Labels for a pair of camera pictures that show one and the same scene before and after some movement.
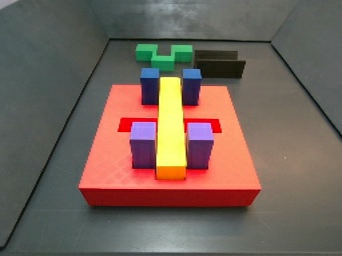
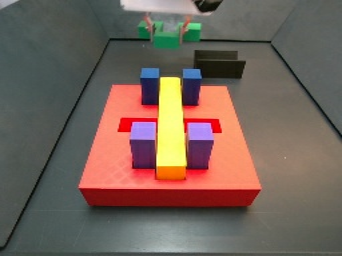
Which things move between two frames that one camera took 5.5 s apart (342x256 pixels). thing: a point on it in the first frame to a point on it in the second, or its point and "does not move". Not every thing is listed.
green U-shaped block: [182, 54] to [169, 39]
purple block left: [143, 145] does not move
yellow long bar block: [172, 153] does not move
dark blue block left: [150, 85] does not move
